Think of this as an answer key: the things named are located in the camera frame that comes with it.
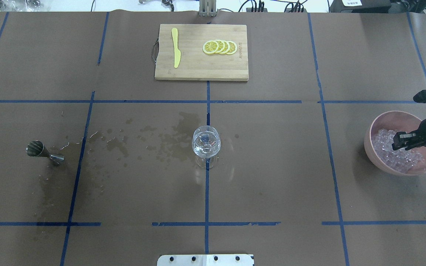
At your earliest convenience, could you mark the steel cocktail jigger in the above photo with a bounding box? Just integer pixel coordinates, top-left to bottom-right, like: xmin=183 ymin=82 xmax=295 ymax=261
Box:
xmin=26 ymin=141 xmax=65 ymax=166

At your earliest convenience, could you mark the pile of ice cubes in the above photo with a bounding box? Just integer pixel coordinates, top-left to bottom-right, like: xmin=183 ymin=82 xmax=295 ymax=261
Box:
xmin=372 ymin=129 xmax=424 ymax=173

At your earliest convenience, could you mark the clear wine glass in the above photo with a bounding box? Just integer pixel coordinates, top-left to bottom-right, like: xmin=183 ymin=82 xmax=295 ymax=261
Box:
xmin=192 ymin=126 xmax=222 ymax=169

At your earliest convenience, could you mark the pink bowl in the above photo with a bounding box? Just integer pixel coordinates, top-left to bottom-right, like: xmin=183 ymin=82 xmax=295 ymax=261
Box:
xmin=364 ymin=111 xmax=426 ymax=176

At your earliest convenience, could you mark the lemon slice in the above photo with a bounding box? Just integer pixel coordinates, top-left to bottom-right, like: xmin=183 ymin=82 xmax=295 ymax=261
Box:
xmin=202 ymin=40 xmax=220 ymax=54
xmin=219 ymin=40 xmax=230 ymax=54
xmin=226 ymin=41 xmax=238 ymax=55
xmin=215 ymin=40 xmax=227 ymax=54

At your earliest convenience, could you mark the bamboo cutting board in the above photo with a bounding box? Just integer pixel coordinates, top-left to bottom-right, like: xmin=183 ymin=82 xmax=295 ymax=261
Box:
xmin=155 ymin=24 xmax=250 ymax=82

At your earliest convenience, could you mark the yellow plastic knife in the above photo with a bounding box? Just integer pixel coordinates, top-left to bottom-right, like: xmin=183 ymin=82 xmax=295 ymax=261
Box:
xmin=171 ymin=27 xmax=182 ymax=68

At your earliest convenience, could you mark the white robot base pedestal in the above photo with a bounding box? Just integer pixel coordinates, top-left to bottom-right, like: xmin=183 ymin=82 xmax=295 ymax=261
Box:
xmin=156 ymin=254 xmax=255 ymax=266

